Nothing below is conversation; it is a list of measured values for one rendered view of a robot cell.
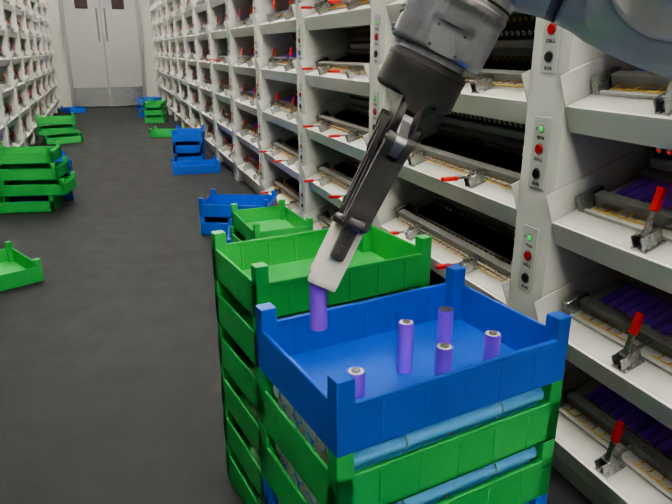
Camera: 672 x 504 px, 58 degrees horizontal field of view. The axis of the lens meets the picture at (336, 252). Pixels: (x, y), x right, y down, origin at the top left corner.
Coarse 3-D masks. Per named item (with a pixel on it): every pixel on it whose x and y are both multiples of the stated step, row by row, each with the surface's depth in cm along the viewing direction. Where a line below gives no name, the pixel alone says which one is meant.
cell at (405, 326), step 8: (400, 320) 70; (408, 320) 69; (400, 328) 69; (408, 328) 68; (400, 336) 69; (408, 336) 69; (400, 344) 69; (408, 344) 69; (400, 352) 70; (408, 352) 69; (400, 360) 70; (408, 360) 70; (400, 368) 70; (408, 368) 70
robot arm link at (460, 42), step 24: (408, 0) 51; (432, 0) 49; (456, 0) 49; (480, 0) 49; (408, 24) 51; (432, 24) 50; (456, 24) 49; (480, 24) 50; (504, 24) 51; (408, 48) 52; (432, 48) 50; (456, 48) 50; (480, 48) 51; (456, 72) 53
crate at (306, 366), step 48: (432, 288) 83; (288, 336) 74; (336, 336) 77; (384, 336) 80; (432, 336) 80; (480, 336) 80; (528, 336) 73; (288, 384) 65; (336, 384) 54; (384, 384) 68; (432, 384) 60; (480, 384) 63; (528, 384) 67; (336, 432) 56; (384, 432) 58
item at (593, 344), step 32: (576, 288) 110; (608, 288) 112; (640, 288) 106; (544, 320) 109; (576, 320) 107; (608, 320) 102; (640, 320) 91; (576, 352) 101; (608, 352) 97; (640, 352) 93; (608, 384) 96; (640, 384) 90
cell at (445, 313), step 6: (444, 306) 73; (438, 312) 72; (444, 312) 71; (450, 312) 71; (438, 318) 72; (444, 318) 72; (450, 318) 72; (438, 324) 72; (444, 324) 72; (450, 324) 72; (438, 330) 73; (444, 330) 72; (450, 330) 72; (438, 336) 73; (444, 336) 72; (450, 336) 73; (438, 342) 73; (450, 342) 73
